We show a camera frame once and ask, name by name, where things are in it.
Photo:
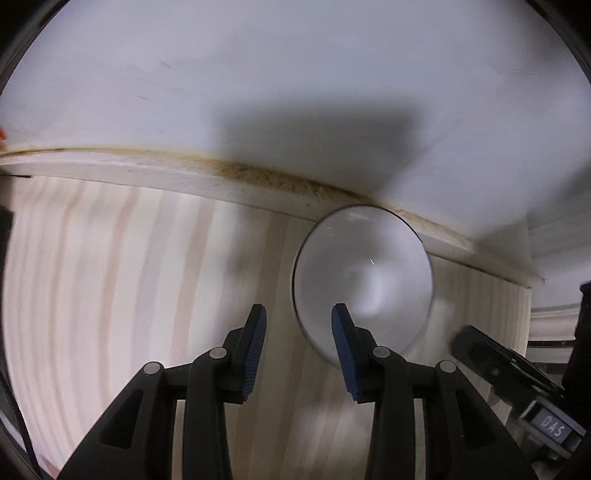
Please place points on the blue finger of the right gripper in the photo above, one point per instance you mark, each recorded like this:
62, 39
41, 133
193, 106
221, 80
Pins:
511, 375

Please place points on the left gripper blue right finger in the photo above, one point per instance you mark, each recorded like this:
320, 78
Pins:
355, 347

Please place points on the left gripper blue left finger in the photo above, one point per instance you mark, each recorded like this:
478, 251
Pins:
245, 347

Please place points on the white bowl dark rim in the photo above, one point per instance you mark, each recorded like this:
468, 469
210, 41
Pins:
375, 263

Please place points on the striped cat table mat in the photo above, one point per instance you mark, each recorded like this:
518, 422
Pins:
101, 279

